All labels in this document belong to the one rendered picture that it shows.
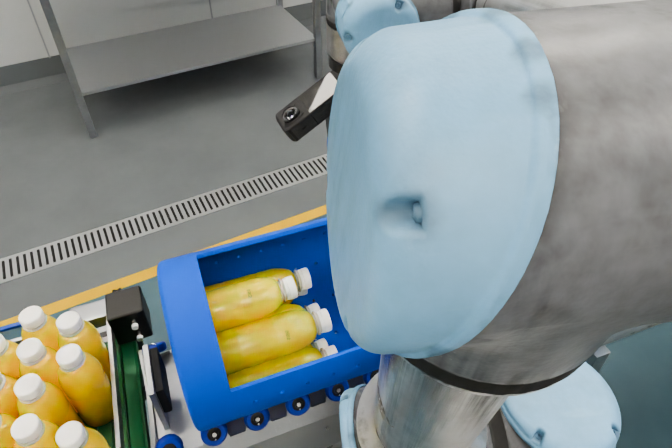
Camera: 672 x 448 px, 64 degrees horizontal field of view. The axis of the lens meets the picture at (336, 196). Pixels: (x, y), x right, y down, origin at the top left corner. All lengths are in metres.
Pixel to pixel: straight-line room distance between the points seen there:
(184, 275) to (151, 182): 2.21
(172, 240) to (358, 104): 2.55
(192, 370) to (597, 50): 0.74
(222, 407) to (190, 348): 0.11
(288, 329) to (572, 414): 0.48
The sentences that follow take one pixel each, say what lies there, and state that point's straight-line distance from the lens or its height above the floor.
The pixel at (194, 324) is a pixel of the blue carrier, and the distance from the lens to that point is 0.83.
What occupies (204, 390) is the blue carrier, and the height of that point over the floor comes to 1.15.
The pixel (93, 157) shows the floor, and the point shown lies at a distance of 3.36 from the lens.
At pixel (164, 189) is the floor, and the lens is 3.00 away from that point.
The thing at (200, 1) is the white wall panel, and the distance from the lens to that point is 4.27.
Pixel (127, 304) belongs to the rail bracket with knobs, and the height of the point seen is 1.00.
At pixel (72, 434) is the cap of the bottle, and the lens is 0.94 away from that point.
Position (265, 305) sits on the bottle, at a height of 1.16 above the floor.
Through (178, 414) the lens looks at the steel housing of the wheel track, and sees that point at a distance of 1.10.
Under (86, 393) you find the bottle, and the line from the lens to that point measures 1.06.
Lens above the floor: 1.88
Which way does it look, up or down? 42 degrees down
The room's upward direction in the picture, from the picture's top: straight up
